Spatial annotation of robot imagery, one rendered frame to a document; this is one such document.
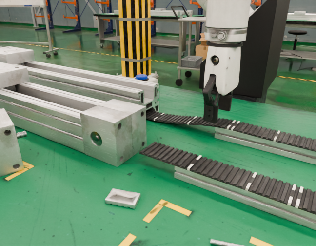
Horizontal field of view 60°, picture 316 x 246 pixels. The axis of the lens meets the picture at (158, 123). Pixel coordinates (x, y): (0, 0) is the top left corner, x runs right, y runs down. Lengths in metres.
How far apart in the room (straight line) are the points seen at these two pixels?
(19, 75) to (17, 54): 0.29
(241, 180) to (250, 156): 0.14
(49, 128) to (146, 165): 0.25
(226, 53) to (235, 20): 0.06
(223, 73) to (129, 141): 0.23
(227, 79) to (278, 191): 0.24
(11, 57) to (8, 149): 0.61
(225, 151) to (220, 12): 0.28
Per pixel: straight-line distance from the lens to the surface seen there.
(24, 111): 0.72
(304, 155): 0.63
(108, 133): 0.52
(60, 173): 0.55
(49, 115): 0.66
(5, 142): 0.56
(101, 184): 0.50
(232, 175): 0.47
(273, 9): 0.92
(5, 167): 0.58
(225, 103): 0.68
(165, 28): 9.40
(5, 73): 0.83
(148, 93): 0.77
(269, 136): 0.62
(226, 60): 0.57
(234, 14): 0.57
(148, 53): 4.10
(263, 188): 0.46
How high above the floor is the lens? 1.08
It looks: 24 degrees down
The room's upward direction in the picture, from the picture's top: straight up
